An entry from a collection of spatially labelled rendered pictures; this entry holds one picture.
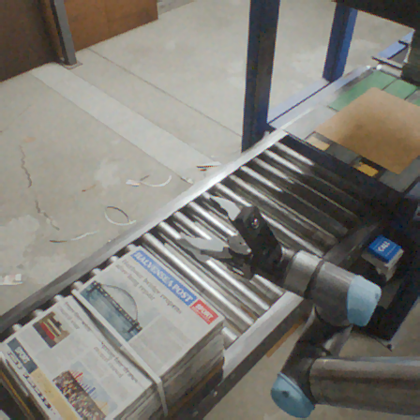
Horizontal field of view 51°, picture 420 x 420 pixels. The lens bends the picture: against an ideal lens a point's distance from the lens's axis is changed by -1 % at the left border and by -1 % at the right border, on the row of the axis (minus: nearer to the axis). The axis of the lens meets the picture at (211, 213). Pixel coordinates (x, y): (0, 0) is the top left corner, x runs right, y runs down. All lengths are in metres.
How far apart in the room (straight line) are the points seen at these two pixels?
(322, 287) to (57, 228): 2.03
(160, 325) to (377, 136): 1.23
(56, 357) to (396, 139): 1.45
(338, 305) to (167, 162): 2.24
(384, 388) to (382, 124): 1.42
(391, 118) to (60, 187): 1.89
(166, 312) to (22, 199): 2.00
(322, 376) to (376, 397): 0.09
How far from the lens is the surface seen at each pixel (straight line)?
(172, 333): 0.94
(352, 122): 1.92
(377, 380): 0.67
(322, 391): 0.74
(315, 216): 1.48
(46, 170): 3.00
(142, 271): 1.03
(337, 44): 2.30
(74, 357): 0.95
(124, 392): 0.90
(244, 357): 1.17
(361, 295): 0.76
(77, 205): 2.70
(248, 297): 1.26
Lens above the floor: 1.86
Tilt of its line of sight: 47 degrees down
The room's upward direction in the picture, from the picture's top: straight up
